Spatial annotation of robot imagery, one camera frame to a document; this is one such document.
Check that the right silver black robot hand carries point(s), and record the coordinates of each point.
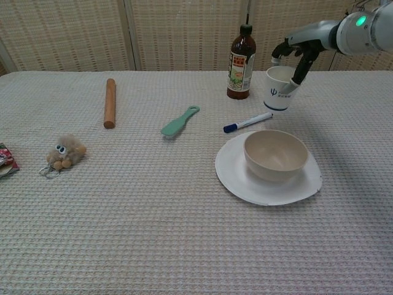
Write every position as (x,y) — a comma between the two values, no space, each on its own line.
(313,35)

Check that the white paper cup blue logo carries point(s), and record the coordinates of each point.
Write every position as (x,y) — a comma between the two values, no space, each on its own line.
(276,92)

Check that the beige bowl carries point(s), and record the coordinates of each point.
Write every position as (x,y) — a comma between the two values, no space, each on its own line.
(276,159)

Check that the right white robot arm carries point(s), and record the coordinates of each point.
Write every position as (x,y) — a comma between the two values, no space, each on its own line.
(368,30)

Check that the white paper plate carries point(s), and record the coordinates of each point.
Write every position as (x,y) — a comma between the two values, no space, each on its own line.
(239,181)

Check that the brown sauce bottle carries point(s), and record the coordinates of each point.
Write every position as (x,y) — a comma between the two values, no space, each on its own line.
(241,61)

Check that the blue-capped white marker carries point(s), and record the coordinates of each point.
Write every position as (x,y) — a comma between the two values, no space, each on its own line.
(248,122)

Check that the woven bamboo folding screen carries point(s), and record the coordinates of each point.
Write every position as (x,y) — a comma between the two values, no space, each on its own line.
(184,33)

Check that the green plastic rice paddle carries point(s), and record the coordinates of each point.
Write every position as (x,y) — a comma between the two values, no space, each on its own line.
(173,126)

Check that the wooden rolling pin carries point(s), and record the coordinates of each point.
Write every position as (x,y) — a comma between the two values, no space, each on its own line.
(109,104)

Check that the white waffle-weave tablecloth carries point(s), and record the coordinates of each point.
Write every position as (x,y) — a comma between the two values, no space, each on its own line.
(153,215)

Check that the red snack pouch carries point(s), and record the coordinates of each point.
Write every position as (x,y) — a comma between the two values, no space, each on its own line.
(7,159)

